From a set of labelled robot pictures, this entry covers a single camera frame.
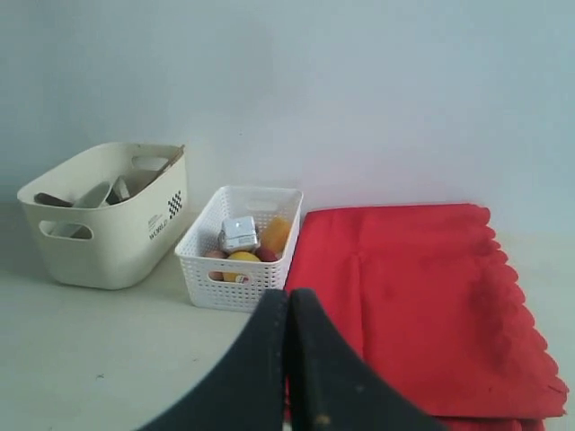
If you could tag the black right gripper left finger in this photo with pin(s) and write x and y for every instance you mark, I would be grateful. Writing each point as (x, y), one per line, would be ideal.
(245, 390)

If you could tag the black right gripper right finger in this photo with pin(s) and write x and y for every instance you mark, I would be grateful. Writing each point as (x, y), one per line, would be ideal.
(330, 387)

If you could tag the yellow lemon with sticker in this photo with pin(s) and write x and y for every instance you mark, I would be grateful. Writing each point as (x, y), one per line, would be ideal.
(239, 256)

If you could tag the brown egg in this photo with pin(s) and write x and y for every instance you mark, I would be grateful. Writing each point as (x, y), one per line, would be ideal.
(216, 254)

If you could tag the red scalloped tablecloth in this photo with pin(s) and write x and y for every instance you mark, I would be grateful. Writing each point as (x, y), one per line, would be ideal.
(426, 297)

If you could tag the yellow cheese wedge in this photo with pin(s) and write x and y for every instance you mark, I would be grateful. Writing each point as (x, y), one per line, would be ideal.
(275, 236)

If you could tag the small milk carton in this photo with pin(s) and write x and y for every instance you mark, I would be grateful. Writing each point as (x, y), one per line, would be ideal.
(239, 234)

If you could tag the white ceramic bowl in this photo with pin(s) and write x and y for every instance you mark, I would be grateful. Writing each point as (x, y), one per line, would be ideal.
(94, 198)

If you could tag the red toy sausage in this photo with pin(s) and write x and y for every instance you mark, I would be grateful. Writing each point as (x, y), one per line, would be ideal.
(265, 255)

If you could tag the brown wooden plate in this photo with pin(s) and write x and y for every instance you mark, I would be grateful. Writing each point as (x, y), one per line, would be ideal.
(128, 185)

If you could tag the wooden chopstick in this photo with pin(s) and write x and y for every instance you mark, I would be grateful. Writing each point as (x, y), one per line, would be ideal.
(175, 157)

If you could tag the white perforated plastic basket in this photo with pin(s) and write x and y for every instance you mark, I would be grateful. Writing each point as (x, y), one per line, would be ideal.
(263, 204)

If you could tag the cream plastic bin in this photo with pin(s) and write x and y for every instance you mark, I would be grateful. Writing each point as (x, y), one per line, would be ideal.
(122, 243)

